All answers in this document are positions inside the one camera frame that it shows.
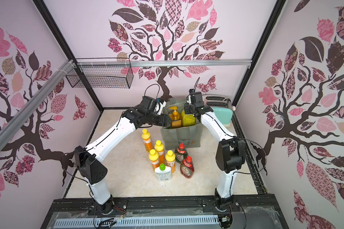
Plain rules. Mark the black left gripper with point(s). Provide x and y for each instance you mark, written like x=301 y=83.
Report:
x=164 y=120

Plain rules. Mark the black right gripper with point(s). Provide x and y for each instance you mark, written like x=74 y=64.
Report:
x=189 y=108

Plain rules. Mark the orange pump soap bottle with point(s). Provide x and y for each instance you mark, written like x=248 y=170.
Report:
x=175 y=117

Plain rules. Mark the large yellow dish soap bottle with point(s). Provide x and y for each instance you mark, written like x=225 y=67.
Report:
x=188 y=119

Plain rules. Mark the grey-green shopping bag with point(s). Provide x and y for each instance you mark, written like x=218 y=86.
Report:
x=173 y=137

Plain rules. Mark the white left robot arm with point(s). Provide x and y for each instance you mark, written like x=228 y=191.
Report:
x=89 y=159

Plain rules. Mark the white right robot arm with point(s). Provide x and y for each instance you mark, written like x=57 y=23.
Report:
x=229 y=156

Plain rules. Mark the orange bottle yellow cap rear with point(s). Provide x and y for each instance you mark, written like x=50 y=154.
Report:
x=146 y=136

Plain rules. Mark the orange bottle yellow cap middle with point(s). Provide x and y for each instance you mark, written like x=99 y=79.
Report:
x=159 y=147

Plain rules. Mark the mint green toaster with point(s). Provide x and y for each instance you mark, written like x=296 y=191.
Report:
x=221 y=106

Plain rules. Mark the dark green bottle red cap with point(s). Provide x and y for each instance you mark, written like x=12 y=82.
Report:
x=181 y=153

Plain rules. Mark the orange bottle yellow cap front-right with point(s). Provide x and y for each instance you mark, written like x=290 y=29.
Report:
x=170 y=160

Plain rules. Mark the orange bottle yellow cap front-left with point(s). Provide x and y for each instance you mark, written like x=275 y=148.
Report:
x=154 y=158

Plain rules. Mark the white bottle green cap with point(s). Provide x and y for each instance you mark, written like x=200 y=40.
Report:
x=163 y=172

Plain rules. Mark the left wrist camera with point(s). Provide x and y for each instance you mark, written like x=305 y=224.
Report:
x=153 y=105

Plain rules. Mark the black wire basket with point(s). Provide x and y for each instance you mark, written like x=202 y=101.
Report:
x=101 y=73

